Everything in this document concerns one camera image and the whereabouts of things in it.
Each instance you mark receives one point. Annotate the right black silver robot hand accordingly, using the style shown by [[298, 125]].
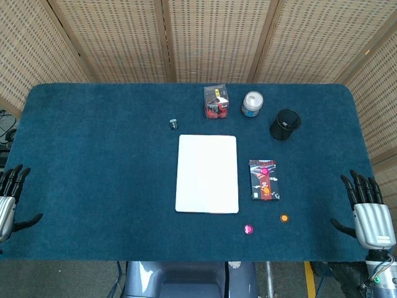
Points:
[[372, 222]]

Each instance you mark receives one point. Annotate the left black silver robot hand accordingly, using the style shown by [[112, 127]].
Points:
[[7, 205]]

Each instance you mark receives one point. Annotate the pink disc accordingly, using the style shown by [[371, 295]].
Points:
[[248, 229], [264, 171]]

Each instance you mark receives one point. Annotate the white rectangular board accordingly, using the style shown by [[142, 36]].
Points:
[[206, 174]]

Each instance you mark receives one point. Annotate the blue felt table cover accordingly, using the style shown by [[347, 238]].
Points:
[[93, 186]]

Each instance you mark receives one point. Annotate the black red printed card box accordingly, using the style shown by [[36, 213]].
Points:
[[259, 192]]

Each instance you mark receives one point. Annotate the metal table leg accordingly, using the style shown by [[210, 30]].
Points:
[[270, 279]]

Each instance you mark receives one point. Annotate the black mesh pen holder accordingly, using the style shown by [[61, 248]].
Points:
[[279, 132]]

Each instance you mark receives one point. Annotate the jar with white lid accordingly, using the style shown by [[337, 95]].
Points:
[[252, 104]]

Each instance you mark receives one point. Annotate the small dark grey block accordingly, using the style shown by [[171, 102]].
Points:
[[173, 124]]

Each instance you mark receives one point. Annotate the blue-grey robot torso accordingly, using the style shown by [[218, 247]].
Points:
[[186, 279]]

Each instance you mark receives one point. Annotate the clear plastic box red contents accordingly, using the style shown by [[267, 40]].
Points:
[[216, 104]]

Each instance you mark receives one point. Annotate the woven bamboo folding screen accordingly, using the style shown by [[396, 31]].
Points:
[[124, 40]]

